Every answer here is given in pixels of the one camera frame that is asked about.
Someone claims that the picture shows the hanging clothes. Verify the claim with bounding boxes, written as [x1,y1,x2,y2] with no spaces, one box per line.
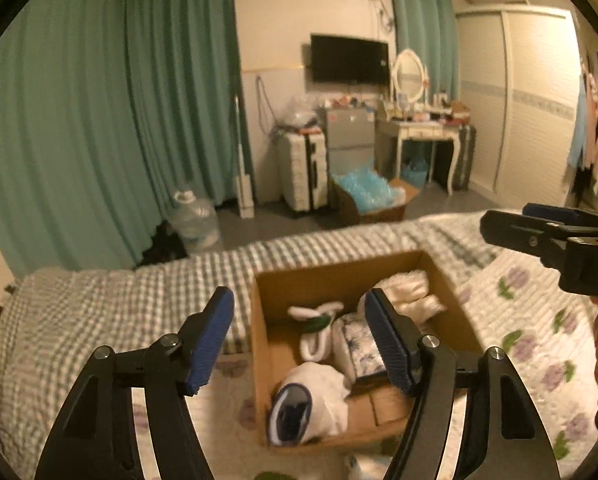
[566,58,598,202]

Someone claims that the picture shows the cardboard box of blue bags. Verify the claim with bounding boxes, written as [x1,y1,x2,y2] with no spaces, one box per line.
[330,159,421,226]

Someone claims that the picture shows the white dressing table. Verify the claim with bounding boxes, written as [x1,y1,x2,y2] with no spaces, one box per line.
[375,104,468,197]

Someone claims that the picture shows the dark suitcase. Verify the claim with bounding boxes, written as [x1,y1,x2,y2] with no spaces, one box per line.
[451,125,478,192]

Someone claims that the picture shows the checkered bed sheet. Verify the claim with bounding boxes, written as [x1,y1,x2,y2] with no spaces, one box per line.
[0,214,502,480]

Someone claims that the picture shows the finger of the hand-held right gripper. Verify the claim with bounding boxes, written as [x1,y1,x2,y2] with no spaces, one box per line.
[522,203,598,237]
[480,209,580,267]

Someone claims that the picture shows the white sock green detail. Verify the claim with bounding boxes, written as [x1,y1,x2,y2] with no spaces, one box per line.
[287,301,345,362]

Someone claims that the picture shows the wide green curtain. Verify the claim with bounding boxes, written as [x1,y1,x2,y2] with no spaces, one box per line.
[0,0,256,281]

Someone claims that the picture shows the black wall television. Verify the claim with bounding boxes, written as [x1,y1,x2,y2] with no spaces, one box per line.
[309,33,391,87]

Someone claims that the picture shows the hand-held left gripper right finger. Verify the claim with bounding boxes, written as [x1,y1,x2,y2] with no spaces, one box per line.
[363,288,562,480]

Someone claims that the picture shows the clear large water bottle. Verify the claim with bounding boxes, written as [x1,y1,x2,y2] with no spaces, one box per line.
[168,189,221,254]

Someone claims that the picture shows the white soft toy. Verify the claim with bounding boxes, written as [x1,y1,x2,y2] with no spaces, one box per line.
[343,454,396,480]

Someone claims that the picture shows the floral white quilt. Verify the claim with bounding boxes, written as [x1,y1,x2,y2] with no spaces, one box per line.
[129,225,598,480]

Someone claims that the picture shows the white ribbed suitcase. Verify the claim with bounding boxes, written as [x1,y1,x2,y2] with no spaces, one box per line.
[277,129,330,212]

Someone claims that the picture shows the grey mini fridge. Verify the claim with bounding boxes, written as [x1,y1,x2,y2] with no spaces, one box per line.
[318,106,380,177]

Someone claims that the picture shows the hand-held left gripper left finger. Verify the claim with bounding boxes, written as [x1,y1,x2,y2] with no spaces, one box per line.
[34,287,235,480]

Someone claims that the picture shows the white fluffy plush toy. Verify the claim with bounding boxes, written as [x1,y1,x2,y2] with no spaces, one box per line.
[357,269,447,322]

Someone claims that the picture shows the clear plastic bag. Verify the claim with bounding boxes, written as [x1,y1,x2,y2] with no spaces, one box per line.
[278,94,321,132]

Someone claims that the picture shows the white sliding wardrobe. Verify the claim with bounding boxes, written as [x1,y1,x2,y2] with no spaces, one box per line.
[453,4,588,212]

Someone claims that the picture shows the patterned cloth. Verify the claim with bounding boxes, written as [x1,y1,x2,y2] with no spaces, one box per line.
[333,311,389,383]

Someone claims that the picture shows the white sock dark toe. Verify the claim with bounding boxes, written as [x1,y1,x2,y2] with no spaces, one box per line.
[268,361,352,448]

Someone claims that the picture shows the white oval vanity mirror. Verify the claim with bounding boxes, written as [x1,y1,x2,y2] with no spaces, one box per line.
[391,48,430,107]

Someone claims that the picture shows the white stick mop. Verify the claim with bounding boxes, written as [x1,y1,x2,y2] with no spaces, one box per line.
[232,94,255,219]

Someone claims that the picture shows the blue bag under table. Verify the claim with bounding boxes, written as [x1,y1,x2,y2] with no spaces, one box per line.
[400,155,431,187]

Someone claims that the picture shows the narrow green curtain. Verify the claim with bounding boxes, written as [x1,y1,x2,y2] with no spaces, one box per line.
[386,0,462,117]

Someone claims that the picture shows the dark cloth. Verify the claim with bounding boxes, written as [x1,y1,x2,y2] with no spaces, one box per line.
[136,219,189,268]

